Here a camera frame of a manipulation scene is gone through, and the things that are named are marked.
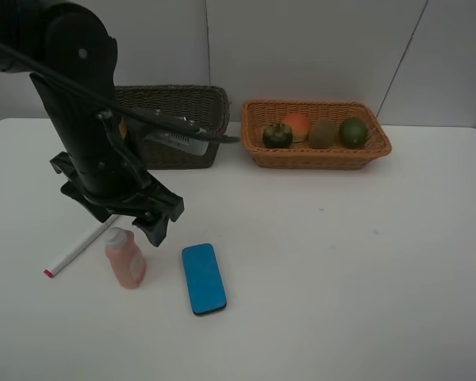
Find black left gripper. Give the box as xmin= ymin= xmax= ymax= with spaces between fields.
xmin=30 ymin=73 xmax=184 ymax=247

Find pink bottle white cap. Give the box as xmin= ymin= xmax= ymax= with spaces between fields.
xmin=104 ymin=227 xmax=147 ymax=290

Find blue whiteboard eraser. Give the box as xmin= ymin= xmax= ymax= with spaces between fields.
xmin=182 ymin=243 xmax=227 ymax=316

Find white marker red caps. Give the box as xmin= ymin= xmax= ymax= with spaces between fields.
xmin=43 ymin=223 xmax=109 ymax=279

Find dark purple mangosteen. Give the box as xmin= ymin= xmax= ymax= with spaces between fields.
xmin=262 ymin=122 xmax=293 ymax=149

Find orange peach fruit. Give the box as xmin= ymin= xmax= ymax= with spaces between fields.
xmin=282 ymin=113 xmax=311 ymax=143

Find brown kiwi fruit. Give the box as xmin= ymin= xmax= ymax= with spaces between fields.
xmin=308 ymin=118 xmax=336 ymax=149

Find green avocado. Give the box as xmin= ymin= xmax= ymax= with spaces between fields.
xmin=339 ymin=117 xmax=368 ymax=148

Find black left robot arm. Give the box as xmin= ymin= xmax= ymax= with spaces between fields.
xmin=0 ymin=1 xmax=184 ymax=246

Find dark brown wicker basket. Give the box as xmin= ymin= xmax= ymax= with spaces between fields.
xmin=113 ymin=83 xmax=231 ymax=171

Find orange wicker basket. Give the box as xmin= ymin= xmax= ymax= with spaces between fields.
xmin=241 ymin=100 xmax=392 ymax=170

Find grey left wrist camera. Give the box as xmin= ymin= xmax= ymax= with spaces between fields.
xmin=125 ymin=109 xmax=241 ymax=158

